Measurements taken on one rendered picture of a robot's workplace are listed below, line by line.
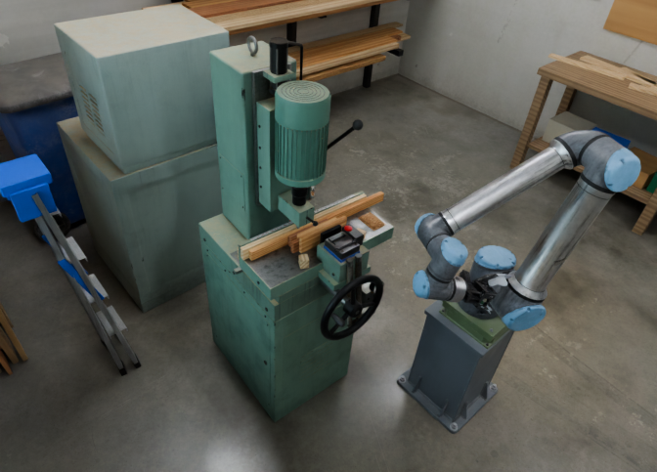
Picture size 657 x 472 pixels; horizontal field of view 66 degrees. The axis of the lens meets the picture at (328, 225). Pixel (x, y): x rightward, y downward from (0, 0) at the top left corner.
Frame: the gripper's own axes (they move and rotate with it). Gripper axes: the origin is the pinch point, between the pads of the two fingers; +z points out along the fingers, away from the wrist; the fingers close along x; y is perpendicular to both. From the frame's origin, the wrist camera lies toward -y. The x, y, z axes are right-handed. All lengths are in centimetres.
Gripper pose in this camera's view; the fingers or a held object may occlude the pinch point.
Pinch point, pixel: (501, 291)
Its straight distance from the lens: 194.5
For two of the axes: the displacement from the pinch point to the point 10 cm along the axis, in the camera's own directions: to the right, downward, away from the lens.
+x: 3.2, -8.6, -3.9
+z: 9.1, 1.6, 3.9
